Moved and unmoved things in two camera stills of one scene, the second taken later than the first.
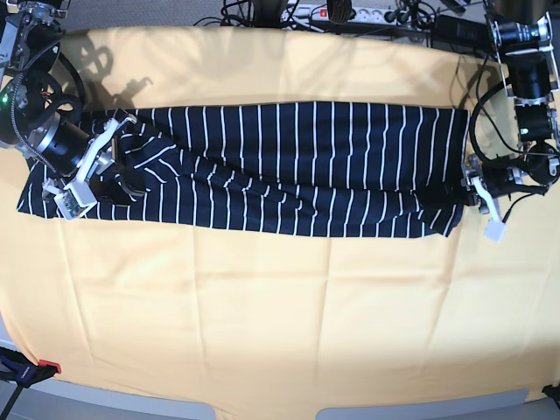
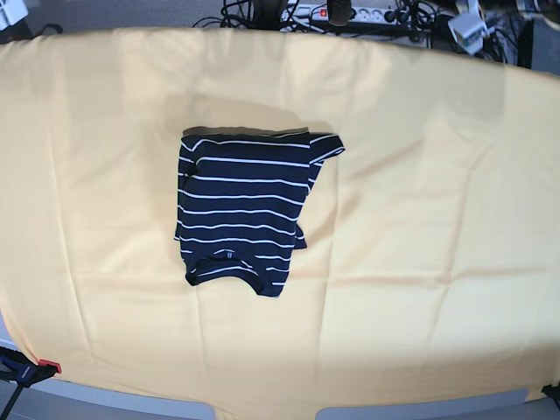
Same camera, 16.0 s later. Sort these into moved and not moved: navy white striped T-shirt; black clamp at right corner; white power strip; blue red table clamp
Moved: navy white striped T-shirt
Not moved: white power strip; blue red table clamp; black clamp at right corner
